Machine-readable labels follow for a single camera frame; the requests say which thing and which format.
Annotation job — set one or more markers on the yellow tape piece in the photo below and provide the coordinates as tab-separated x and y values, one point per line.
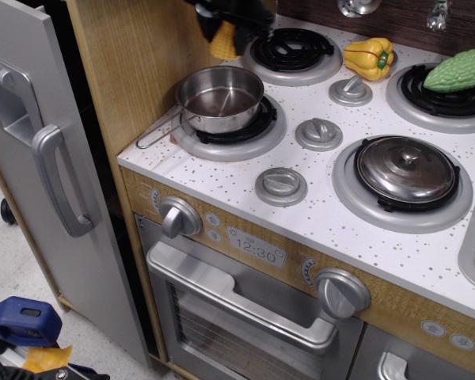
45	359

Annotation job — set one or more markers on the back right stove burner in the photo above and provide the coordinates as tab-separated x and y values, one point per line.
452	113

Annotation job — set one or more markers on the grey top stove knob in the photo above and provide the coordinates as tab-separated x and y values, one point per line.
352	92

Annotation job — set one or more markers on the yellow toy corn cob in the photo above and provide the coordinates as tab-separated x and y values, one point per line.
222	46

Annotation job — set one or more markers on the left oven front knob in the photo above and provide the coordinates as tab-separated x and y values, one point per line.
178	217

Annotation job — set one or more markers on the grey middle stove knob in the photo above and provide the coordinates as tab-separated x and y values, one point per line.
318	135

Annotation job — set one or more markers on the small steel pan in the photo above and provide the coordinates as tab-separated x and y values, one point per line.
217	100

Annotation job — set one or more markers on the grey fridge door handle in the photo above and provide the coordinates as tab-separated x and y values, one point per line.
67	174

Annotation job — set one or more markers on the front left stove burner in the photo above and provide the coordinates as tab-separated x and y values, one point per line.
263	134

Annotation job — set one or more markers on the oven clock display panel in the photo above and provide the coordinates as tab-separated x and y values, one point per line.
256	247

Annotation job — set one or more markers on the oven knob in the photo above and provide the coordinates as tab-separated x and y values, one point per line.
340	293
178	217

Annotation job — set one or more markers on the right oven front knob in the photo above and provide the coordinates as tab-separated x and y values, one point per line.
340	293

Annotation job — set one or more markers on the grey toy fridge door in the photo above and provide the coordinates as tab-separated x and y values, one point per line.
88	273

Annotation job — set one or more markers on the steel pot lid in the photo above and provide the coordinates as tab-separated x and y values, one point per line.
406	171

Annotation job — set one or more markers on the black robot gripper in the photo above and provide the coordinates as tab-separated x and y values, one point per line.
249	17

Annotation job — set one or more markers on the grey bottom stove knob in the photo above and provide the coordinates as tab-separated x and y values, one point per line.
281	187

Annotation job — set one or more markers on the yellow toy bell pepper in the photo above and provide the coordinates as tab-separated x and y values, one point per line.
371	59

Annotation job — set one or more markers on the grey lower cabinet door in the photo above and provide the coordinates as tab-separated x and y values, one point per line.
383	356

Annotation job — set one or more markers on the green toy bitter gourd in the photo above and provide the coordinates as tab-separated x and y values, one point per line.
453	74

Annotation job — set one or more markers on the grey toy oven door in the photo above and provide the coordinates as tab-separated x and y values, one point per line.
222	319

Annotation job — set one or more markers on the clear faucet handle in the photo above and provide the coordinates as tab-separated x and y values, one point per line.
439	15

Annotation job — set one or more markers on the blue clamp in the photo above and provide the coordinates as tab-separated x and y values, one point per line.
29	323

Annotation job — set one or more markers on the back left stove burner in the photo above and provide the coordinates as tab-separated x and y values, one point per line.
293	57

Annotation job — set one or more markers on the silver faucet knob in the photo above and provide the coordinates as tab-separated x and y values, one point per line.
358	8

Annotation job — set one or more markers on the grey stove knob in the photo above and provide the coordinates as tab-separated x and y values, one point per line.
318	135
281	187
352	92

